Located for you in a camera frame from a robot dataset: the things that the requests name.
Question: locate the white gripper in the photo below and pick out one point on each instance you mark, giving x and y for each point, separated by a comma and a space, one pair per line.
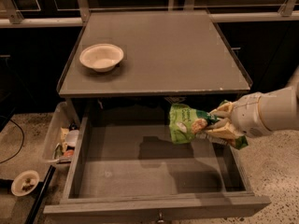
247, 114

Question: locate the green rice chip bag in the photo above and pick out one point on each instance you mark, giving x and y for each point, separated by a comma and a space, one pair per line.
186, 124

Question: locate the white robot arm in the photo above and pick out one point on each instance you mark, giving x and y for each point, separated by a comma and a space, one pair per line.
260, 114

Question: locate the open grey top drawer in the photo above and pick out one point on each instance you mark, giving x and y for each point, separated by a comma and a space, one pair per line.
129, 171

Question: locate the grey cabinet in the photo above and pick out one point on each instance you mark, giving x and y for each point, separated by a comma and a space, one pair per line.
172, 53

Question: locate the white bowl on cabinet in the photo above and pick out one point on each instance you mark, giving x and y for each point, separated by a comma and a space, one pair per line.
101, 57

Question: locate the white round lid in bin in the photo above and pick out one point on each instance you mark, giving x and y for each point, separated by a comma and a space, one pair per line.
71, 138

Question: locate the yellow packet in bin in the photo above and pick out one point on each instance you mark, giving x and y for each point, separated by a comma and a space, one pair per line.
64, 133

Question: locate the clear plastic bin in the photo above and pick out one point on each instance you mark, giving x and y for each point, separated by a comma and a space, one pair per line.
63, 117

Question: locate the black bar on floor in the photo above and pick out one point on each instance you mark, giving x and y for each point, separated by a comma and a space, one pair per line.
42, 189

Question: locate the white bowl on floor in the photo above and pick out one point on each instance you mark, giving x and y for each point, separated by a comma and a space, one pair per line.
25, 183

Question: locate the metal railing frame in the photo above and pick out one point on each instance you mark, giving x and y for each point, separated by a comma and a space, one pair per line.
64, 13

